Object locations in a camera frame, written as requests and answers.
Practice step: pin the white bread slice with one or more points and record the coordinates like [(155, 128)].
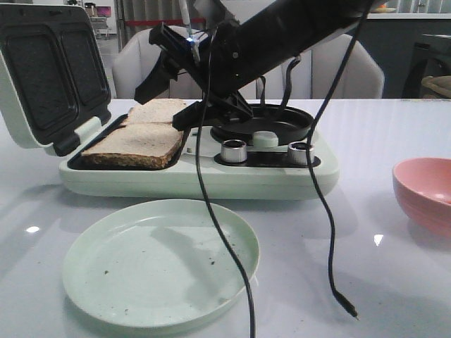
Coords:
[(148, 145), (154, 111)]

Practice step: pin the mint green round plate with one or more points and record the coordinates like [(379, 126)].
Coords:
[(166, 266)]

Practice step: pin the left silver control knob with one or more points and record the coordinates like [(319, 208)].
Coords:
[(234, 151)]

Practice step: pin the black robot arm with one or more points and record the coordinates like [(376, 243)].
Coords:
[(285, 29)]

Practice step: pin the black round frying pan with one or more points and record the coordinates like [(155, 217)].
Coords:
[(293, 125)]

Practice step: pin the mint green pan handle knob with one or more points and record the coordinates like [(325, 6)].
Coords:
[(265, 139)]

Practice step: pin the pink bowl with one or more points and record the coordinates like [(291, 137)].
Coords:
[(422, 189)]

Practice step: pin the mint green sandwich maker lid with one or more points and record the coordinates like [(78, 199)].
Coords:
[(54, 91)]

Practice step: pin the left beige upholstered chair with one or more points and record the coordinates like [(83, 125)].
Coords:
[(136, 60)]

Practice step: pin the silver control knob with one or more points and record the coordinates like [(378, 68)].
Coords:
[(234, 151), (299, 153)]

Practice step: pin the right beige upholstered chair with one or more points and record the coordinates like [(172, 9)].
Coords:
[(362, 78)]

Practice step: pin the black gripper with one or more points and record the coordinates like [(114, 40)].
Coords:
[(216, 64)]

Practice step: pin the beige upholstered chair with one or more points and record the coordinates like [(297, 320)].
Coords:
[(136, 60), (362, 78)]

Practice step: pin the dark grey kitchen counter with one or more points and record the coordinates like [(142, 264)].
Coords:
[(408, 47)]

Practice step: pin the mint green breakfast maker base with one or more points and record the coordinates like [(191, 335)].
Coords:
[(266, 174)]

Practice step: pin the right silver control knob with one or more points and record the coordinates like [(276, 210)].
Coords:
[(299, 153)]

